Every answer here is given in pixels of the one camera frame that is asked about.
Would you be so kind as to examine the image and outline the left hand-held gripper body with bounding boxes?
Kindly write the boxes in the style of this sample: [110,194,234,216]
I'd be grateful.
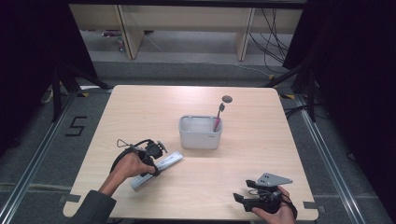
[135,139,169,167]

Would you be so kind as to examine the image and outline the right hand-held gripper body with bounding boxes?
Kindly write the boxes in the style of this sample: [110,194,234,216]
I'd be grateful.
[242,172,294,216]

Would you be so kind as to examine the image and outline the white toothpaste tube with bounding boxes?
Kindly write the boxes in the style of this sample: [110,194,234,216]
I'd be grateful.
[130,150,185,192]

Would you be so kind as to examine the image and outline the grey toothbrush holder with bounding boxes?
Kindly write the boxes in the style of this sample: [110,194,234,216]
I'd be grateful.
[178,114,224,150]

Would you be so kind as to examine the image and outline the pink toothbrush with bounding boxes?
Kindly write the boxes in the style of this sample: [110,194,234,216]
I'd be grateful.
[212,102,226,133]

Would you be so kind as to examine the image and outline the person's left hand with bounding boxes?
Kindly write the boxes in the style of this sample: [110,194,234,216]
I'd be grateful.
[112,151,157,188]

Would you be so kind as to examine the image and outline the person's right hand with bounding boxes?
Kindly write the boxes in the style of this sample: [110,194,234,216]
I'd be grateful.
[251,185,297,224]

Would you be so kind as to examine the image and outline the grey tape patch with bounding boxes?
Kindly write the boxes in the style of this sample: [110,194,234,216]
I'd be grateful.
[58,193,82,204]
[303,201,327,215]

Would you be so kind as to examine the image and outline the black metal stand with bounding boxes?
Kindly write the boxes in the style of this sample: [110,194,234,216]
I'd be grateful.
[50,63,114,123]
[262,61,318,123]

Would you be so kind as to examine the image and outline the light wooden desk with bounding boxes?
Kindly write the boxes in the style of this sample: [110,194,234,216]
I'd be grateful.
[68,3,304,62]

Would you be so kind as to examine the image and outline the black curtain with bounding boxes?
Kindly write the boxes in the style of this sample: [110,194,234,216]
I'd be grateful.
[282,0,396,216]
[0,0,98,157]

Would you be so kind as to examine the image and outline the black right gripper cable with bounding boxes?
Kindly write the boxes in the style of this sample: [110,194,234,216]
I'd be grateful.
[280,191,299,220]

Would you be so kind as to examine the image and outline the thin grey gripper wire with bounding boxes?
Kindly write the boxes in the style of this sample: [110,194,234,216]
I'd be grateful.
[116,138,138,149]

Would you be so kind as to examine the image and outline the aluminium floor rail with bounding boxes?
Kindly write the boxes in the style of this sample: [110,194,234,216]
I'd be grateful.
[0,91,79,224]
[294,92,366,224]

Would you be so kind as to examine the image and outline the black floor cable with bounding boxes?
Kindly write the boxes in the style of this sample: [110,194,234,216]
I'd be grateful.
[284,105,310,119]

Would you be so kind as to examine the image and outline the thin white floor cable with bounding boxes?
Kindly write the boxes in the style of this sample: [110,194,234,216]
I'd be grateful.
[233,63,273,77]

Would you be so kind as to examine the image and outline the white looped cable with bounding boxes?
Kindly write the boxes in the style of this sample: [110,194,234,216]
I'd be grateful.
[40,87,55,105]

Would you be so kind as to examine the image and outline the bundle of black cables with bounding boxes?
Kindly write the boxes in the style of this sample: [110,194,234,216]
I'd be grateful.
[247,7,291,75]

